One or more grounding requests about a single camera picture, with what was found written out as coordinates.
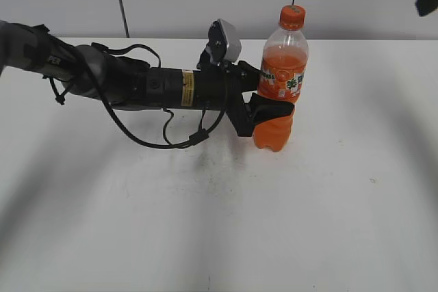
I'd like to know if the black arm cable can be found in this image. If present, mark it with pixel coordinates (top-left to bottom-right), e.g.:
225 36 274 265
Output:
42 42 229 149

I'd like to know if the orange soda bottle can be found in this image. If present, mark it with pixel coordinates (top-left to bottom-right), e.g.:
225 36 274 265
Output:
253 22 309 152

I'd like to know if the orange bottle cap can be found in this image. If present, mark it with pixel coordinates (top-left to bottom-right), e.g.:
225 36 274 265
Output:
279 5 306 31

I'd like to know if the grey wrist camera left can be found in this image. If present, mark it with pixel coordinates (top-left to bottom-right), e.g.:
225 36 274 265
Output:
205 18 242 65

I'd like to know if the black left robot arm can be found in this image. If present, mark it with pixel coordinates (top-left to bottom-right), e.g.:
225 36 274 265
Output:
1 19 294 137

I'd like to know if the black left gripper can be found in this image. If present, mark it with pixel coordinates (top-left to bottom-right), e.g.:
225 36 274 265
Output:
196 51 294 137

